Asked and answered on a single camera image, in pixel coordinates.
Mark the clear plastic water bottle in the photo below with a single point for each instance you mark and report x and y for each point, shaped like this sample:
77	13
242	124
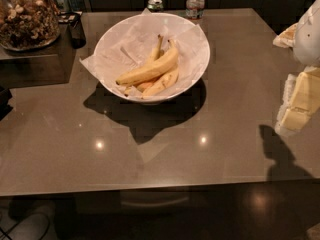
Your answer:
195	8

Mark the green soda can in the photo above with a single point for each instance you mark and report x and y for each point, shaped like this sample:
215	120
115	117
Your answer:
155	5

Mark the dark raised counter box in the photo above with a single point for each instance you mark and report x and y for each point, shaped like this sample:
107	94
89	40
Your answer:
47	66

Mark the white bowl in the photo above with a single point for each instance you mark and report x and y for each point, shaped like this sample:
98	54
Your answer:
110	84

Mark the yellow banana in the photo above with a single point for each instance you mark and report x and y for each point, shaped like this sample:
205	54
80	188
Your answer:
157	51
151	70
165	81

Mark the white paper liner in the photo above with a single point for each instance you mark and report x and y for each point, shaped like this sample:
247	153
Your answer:
126	47

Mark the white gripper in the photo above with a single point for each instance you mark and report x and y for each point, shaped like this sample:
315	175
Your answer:
308	39

